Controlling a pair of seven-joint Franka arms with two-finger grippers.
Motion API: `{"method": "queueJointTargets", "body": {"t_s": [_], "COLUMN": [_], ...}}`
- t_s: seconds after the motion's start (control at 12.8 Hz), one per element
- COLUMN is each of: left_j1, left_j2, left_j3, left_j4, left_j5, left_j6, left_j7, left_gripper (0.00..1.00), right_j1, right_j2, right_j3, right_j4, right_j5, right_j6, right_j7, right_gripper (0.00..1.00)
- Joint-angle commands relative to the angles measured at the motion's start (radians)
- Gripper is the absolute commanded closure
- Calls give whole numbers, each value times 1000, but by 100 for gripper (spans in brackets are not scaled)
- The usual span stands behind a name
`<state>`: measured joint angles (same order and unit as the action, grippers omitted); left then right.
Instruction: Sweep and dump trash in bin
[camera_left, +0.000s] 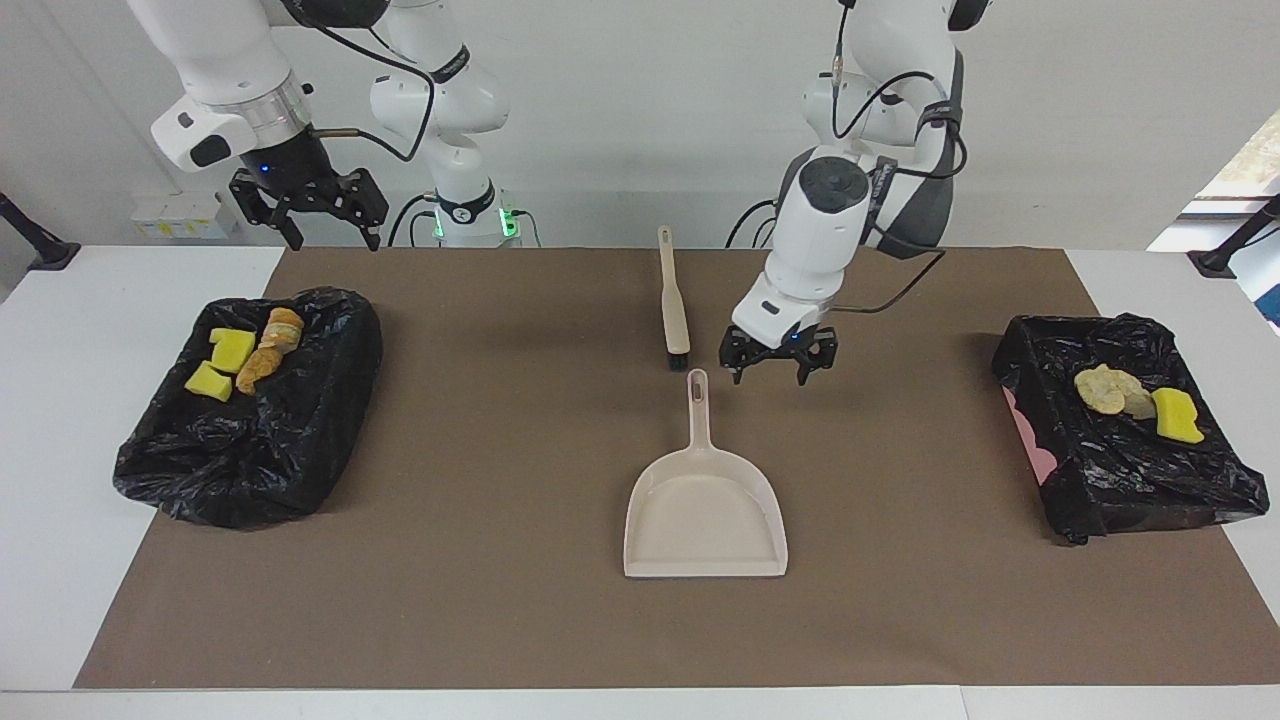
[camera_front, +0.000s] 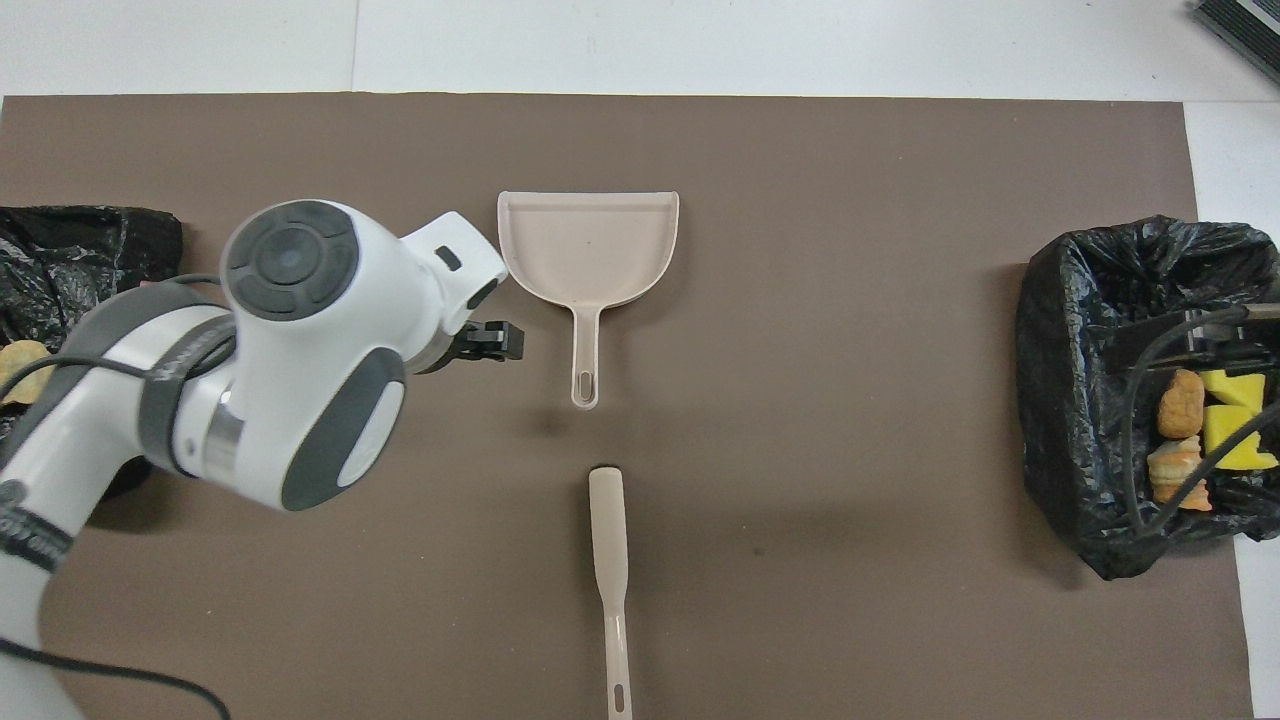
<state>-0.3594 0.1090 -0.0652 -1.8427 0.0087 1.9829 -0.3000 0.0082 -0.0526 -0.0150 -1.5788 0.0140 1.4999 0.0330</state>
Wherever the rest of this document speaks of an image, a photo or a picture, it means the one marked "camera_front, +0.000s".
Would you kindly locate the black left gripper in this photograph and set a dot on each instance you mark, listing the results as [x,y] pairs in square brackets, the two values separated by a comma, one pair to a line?
[452,352]

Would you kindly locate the yellow sponge piece green-backed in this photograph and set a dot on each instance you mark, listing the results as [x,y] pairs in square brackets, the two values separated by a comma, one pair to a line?
[1235,388]

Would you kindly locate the brown sponge lump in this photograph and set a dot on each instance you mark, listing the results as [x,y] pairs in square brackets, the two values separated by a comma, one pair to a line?
[1181,404]

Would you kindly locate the curved yellow sponge piece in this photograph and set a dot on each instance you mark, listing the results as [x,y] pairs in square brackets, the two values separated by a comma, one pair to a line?
[1225,428]

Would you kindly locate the beige plastic dustpan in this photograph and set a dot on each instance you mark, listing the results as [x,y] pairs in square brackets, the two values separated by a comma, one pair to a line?
[590,245]

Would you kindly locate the beige foam chunk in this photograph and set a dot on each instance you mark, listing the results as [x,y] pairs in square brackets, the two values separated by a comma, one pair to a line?
[1172,468]
[20,365]

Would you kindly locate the beige hand brush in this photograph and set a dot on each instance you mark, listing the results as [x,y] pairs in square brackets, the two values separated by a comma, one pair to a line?
[608,520]

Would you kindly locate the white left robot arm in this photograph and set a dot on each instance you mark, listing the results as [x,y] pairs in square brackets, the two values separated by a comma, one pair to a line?
[300,350]

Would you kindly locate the black trash bag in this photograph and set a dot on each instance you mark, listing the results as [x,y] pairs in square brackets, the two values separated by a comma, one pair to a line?
[1070,400]
[70,250]

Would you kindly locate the dark ribbed device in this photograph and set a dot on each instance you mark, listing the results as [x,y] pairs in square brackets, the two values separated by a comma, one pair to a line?
[1245,30]

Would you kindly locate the brown table mat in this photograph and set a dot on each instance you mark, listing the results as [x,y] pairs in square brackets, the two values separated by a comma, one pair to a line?
[850,300]

